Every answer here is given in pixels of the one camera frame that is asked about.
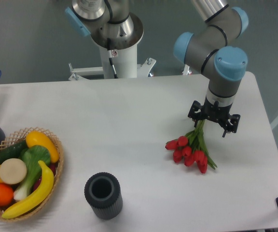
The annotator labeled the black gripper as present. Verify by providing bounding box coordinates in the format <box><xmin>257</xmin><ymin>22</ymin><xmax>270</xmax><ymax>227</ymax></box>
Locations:
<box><xmin>188</xmin><ymin>98</ymin><xmax>240</xmax><ymax>138</ymax></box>

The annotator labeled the red tulip bouquet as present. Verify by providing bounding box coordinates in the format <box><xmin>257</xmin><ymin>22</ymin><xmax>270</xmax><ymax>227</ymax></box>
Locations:
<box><xmin>165</xmin><ymin>120</ymin><xmax>217</xmax><ymax>174</ymax></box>

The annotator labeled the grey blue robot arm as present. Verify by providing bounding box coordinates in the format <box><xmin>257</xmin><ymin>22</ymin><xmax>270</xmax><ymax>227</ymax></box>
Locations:
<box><xmin>65</xmin><ymin>0</ymin><xmax>249</xmax><ymax>133</ymax></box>

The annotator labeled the dark grey ribbed vase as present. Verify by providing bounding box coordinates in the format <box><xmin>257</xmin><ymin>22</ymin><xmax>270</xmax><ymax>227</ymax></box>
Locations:
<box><xmin>84</xmin><ymin>172</ymin><xmax>123</xmax><ymax>220</ymax></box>

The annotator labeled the red fruit in basket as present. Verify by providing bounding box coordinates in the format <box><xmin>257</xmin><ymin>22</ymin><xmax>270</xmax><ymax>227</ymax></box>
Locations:
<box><xmin>32</xmin><ymin>163</ymin><xmax>56</xmax><ymax>191</ymax></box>

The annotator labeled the yellow banana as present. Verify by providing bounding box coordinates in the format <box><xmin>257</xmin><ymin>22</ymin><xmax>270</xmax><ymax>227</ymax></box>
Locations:
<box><xmin>1</xmin><ymin>160</ymin><xmax>54</xmax><ymax>219</ymax></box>

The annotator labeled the green bok choy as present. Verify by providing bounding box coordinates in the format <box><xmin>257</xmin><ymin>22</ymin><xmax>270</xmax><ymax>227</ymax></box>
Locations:
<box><xmin>14</xmin><ymin>145</ymin><xmax>51</xmax><ymax>202</ymax></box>

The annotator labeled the dark green cucumber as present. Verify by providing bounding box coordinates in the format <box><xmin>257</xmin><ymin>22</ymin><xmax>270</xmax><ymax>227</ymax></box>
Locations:
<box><xmin>0</xmin><ymin>140</ymin><xmax>28</xmax><ymax>165</ymax></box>

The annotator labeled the beige round disc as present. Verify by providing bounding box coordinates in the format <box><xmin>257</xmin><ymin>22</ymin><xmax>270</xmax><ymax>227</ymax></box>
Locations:
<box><xmin>0</xmin><ymin>158</ymin><xmax>27</xmax><ymax>185</ymax></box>

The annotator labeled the orange fruit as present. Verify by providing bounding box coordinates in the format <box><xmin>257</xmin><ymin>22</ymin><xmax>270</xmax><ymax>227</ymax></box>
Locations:
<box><xmin>0</xmin><ymin>184</ymin><xmax>14</xmax><ymax>207</ymax></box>

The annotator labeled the woven wicker basket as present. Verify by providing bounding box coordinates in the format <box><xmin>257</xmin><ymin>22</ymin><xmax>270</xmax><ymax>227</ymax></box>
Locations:
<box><xmin>0</xmin><ymin>127</ymin><xmax>64</xmax><ymax>222</ymax></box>

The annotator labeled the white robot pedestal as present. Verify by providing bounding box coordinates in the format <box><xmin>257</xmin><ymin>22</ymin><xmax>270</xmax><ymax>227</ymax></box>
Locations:
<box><xmin>69</xmin><ymin>43</ymin><xmax>156</xmax><ymax>81</ymax></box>

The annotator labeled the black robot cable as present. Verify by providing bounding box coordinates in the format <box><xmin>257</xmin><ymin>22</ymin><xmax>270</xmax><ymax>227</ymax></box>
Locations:
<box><xmin>106</xmin><ymin>38</ymin><xmax>119</xmax><ymax>79</ymax></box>

